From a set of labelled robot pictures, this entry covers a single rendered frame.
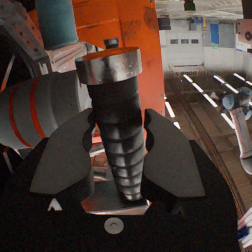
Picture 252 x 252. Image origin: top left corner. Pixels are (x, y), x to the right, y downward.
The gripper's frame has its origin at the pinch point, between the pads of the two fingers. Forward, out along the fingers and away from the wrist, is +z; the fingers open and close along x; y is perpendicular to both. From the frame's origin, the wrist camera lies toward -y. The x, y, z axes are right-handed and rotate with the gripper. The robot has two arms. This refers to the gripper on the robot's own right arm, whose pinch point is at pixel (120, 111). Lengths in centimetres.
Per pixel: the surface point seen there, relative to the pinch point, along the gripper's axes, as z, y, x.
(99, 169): 12.0, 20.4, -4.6
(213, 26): 1285, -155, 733
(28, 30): 29.3, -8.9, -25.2
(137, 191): -1.7, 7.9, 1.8
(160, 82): 61, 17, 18
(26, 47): 33.0, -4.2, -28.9
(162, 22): 835, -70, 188
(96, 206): -1.9, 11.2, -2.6
